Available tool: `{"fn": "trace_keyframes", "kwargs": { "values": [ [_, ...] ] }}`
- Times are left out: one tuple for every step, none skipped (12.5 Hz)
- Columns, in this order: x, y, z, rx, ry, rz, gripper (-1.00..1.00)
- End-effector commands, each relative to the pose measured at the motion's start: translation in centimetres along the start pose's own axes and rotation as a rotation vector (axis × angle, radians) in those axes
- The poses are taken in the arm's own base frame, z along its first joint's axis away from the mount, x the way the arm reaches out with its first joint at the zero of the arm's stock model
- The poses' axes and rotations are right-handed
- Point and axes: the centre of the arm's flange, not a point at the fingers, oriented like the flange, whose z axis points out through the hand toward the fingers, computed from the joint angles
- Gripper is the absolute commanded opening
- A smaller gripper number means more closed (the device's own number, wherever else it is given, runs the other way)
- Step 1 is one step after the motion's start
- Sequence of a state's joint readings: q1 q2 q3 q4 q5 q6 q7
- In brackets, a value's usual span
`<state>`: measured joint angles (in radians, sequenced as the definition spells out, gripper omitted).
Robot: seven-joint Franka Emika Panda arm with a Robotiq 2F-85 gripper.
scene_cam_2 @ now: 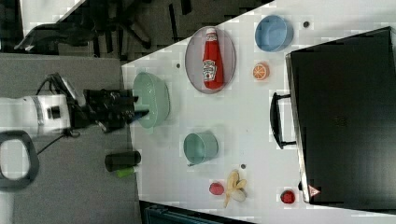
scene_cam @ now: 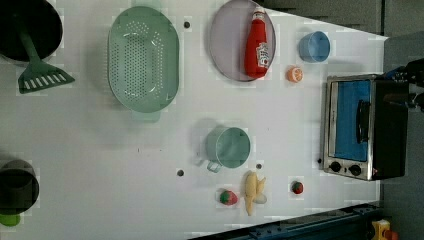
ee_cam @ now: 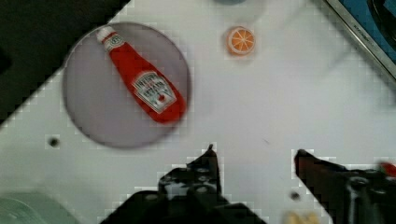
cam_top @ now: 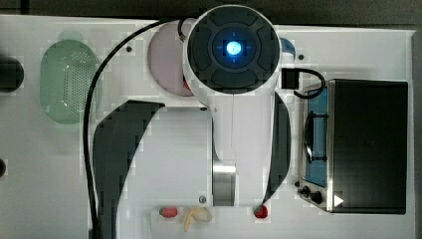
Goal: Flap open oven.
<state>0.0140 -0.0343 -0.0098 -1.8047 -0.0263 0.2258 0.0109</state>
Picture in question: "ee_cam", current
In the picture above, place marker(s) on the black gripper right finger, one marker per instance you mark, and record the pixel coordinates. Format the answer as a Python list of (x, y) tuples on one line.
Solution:
[(348, 196)]

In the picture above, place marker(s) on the green colander basket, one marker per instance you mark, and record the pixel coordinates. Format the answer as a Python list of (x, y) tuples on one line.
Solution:
[(33, 208)]

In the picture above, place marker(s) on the black toaster oven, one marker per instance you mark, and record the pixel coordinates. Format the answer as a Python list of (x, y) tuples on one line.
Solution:
[(372, 23)]

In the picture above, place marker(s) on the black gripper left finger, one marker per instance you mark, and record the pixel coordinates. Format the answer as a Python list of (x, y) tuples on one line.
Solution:
[(202, 171)]

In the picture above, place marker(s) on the red ketchup bottle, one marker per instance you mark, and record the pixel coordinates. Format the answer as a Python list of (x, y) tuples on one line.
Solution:
[(151, 89)]

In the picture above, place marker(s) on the orange slice toy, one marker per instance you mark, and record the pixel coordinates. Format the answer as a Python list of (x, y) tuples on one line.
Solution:
[(240, 41)]

